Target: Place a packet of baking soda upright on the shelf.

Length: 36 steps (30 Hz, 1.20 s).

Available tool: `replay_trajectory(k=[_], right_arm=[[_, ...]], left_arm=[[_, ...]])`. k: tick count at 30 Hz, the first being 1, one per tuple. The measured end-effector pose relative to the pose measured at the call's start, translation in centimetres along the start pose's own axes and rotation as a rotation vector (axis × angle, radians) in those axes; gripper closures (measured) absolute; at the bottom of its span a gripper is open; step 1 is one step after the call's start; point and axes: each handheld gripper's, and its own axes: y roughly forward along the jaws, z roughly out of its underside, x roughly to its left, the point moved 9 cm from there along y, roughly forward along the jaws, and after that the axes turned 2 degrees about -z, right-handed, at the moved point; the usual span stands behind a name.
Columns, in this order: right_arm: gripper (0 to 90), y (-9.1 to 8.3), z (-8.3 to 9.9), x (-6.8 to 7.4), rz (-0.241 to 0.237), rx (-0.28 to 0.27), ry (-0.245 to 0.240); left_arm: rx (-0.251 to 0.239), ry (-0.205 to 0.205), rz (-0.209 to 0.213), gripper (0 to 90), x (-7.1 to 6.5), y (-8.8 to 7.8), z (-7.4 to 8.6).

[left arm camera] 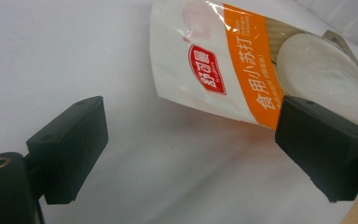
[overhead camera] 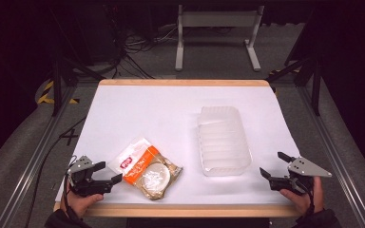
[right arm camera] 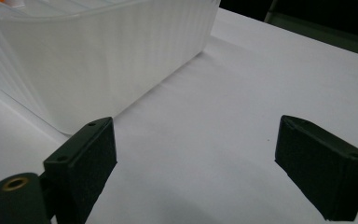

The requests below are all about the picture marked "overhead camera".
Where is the bundle of floor cables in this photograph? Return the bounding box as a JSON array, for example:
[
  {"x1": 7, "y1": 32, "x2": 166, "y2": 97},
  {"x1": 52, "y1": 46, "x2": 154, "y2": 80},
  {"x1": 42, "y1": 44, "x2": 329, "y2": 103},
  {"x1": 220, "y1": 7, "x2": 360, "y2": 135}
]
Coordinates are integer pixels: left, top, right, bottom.
[{"x1": 106, "y1": 23, "x2": 179, "y2": 80}]

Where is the aluminium rail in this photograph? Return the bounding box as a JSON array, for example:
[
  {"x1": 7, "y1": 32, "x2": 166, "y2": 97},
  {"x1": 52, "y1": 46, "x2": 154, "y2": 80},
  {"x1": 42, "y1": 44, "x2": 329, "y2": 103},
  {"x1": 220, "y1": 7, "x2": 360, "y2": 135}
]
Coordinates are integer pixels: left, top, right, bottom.
[
  {"x1": 0, "y1": 85, "x2": 78, "y2": 228},
  {"x1": 297, "y1": 85, "x2": 365, "y2": 228}
]

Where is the orange and white snack packet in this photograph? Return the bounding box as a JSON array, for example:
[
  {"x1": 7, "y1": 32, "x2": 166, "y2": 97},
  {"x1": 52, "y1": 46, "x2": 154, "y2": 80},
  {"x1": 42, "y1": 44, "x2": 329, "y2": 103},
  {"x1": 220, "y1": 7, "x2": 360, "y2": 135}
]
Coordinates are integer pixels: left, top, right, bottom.
[{"x1": 106, "y1": 136, "x2": 184, "y2": 201}]

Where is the black floor cable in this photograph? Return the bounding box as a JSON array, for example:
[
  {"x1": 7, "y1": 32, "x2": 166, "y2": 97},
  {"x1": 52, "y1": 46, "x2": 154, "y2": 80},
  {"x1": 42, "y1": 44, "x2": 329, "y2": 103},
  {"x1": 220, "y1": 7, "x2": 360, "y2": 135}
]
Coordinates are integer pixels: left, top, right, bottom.
[{"x1": 24, "y1": 116, "x2": 87, "y2": 228}]

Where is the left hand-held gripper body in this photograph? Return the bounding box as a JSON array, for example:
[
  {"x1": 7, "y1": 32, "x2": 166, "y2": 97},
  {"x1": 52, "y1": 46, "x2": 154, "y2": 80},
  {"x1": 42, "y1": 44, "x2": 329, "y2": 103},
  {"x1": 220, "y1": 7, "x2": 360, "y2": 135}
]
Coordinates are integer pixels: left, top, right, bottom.
[{"x1": 67, "y1": 155, "x2": 114, "y2": 198}]

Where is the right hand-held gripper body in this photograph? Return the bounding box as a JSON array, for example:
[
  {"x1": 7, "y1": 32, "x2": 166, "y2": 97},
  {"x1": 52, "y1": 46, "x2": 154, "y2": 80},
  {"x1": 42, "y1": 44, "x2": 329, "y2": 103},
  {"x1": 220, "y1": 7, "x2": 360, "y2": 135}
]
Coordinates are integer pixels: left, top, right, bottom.
[{"x1": 269, "y1": 156, "x2": 333, "y2": 195}]

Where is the person's right hand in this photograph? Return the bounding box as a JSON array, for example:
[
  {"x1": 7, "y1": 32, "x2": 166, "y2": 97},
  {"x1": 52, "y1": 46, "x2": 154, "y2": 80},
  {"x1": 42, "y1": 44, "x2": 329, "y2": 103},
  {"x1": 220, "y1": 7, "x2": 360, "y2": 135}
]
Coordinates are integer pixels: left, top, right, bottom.
[{"x1": 279, "y1": 176, "x2": 325, "y2": 217}]

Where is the white paper sheet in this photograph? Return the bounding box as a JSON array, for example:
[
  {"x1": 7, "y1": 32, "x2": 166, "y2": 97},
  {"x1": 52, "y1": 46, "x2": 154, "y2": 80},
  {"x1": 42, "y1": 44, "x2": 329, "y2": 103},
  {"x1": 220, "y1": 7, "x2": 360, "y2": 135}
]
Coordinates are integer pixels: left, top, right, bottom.
[{"x1": 54, "y1": 85, "x2": 301, "y2": 205}]

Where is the clear plastic container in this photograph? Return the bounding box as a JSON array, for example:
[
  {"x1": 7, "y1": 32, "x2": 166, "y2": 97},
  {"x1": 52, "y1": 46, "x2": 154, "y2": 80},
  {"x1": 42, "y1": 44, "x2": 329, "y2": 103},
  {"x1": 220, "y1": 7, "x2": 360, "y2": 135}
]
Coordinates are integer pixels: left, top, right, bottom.
[{"x1": 197, "y1": 105, "x2": 254, "y2": 178}]

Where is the white metal stand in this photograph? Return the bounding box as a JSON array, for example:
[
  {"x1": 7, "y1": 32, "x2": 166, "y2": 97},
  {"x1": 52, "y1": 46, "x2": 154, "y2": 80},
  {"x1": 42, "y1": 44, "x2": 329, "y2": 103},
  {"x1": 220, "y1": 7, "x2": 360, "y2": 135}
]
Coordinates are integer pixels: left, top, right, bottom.
[{"x1": 174, "y1": 4, "x2": 265, "y2": 72}]

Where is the person's left hand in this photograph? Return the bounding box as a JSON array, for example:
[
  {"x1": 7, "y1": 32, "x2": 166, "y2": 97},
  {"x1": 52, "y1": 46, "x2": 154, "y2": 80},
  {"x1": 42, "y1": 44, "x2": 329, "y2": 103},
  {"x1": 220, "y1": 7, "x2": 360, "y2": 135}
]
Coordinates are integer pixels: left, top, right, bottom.
[{"x1": 60, "y1": 181, "x2": 105, "y2": 219}]

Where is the black metal stand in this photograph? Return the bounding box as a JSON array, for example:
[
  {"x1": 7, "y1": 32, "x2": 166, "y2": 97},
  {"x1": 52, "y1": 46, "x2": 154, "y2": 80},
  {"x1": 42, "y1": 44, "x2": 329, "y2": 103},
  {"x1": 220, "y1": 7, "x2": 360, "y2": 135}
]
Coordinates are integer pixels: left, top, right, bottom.
[
  {"x1": 50, "y1": 55, "x2": 106, "y2": 117},
  {"x1": 265, "y1": 55, "x2": 323, "y2": 117}
]

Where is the right hand-held gripper cable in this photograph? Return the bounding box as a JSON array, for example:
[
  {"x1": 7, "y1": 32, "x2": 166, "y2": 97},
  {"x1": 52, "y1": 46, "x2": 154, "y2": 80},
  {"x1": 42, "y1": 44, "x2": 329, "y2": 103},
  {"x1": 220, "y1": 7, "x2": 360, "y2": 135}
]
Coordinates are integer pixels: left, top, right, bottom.
[{"x1": 303, "y1": 176, "x2": 317, "y2": 217}]

